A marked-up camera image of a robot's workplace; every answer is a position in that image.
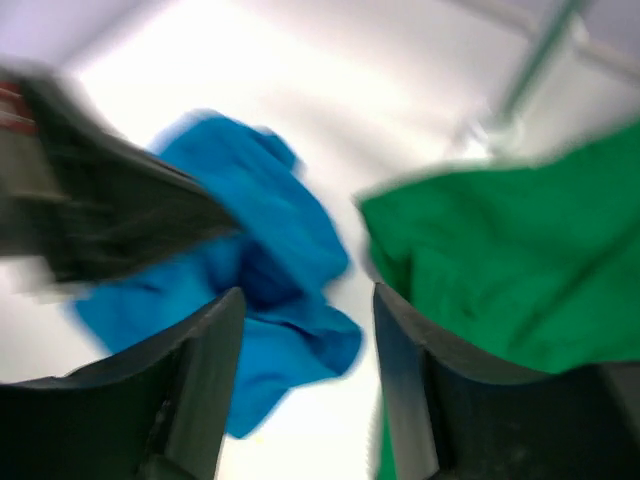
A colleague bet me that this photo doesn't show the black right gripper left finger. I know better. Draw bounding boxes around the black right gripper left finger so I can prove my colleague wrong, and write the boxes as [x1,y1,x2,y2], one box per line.
[1,288,245,480]

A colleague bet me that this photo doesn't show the blue t-shirt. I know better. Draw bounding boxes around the blue t-shirt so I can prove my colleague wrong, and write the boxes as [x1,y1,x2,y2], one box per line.
[74,112,362,438]

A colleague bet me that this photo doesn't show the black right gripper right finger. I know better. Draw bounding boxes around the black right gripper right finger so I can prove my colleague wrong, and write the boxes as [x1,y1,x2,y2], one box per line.
[373,283,639,479]

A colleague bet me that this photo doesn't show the white clothes rack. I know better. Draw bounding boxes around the white clothes rack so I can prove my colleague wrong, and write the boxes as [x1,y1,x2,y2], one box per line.
[449,1,639,156]

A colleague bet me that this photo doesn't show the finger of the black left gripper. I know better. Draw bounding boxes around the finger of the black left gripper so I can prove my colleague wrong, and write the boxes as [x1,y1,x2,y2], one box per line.
[1,65,239,285]

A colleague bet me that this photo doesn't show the green t-shirt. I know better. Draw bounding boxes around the green t-shirt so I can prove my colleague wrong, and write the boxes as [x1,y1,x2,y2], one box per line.
[359,123,639,479]

